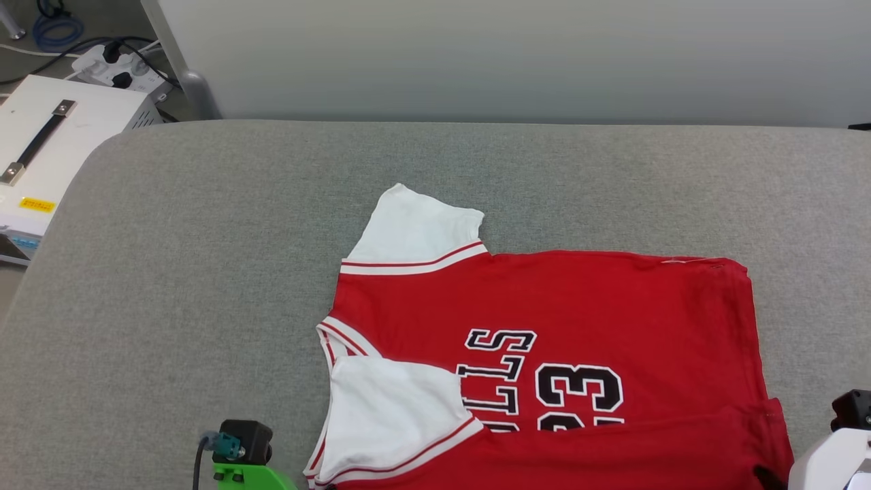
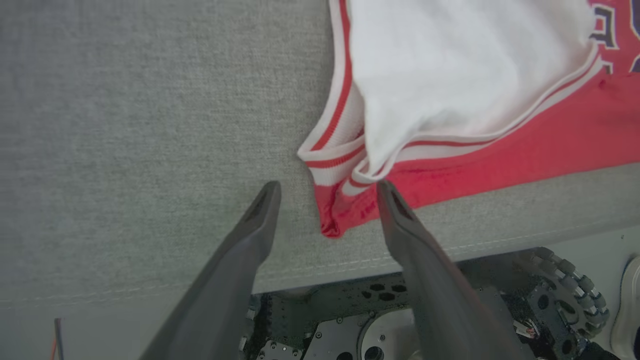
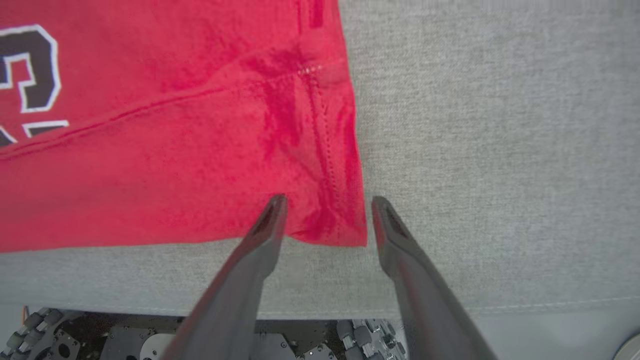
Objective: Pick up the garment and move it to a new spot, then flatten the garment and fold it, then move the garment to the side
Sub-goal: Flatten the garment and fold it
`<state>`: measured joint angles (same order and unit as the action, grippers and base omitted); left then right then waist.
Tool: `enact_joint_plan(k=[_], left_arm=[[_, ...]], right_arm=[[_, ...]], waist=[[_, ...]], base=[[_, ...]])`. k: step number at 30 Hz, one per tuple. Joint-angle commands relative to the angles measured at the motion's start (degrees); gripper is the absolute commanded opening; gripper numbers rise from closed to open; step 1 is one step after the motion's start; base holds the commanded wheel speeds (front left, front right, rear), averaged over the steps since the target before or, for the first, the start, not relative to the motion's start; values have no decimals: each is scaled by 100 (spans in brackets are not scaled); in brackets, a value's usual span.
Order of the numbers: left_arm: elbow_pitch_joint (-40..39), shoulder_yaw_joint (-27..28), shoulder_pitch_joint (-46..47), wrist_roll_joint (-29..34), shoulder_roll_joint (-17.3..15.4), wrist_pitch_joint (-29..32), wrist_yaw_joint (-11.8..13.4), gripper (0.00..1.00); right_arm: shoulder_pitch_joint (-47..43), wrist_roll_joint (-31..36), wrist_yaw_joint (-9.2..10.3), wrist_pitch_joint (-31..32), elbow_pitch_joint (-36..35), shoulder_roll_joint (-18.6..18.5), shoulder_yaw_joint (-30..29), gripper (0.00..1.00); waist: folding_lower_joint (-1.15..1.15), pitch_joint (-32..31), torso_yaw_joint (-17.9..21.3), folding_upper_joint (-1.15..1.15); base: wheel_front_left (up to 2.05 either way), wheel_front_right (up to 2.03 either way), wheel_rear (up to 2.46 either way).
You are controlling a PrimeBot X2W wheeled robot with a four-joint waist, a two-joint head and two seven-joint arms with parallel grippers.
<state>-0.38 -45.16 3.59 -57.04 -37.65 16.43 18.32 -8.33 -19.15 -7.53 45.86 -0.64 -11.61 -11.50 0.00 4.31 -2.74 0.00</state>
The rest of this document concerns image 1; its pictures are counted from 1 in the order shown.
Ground black power cable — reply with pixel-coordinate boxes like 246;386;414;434
0;35;183;89

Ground white equipment box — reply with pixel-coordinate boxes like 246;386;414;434
0;74;164;267

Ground grey metal partition foot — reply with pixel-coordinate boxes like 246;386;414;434
178;68;223;122

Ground grey metal stand leg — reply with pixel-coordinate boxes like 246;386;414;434
0;0;27;41

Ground white partition panel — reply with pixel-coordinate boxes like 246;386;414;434
139;0;871;129

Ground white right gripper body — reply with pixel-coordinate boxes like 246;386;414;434
788;427;871;490

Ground black cable with teal connector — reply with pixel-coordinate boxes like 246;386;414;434
192;430;246;490

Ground red and white basketball jersey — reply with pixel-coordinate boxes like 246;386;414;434
303;182;795;490

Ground blue coiled cable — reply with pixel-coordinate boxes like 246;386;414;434
32;0;86;52

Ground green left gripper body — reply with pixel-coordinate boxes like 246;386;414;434
212;461;298;490

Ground black strap handle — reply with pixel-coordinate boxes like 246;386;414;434
0;99;77;186

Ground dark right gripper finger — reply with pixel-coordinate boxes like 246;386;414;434
753;464;790;490

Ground white power strip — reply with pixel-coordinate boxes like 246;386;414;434
71;42;172;97

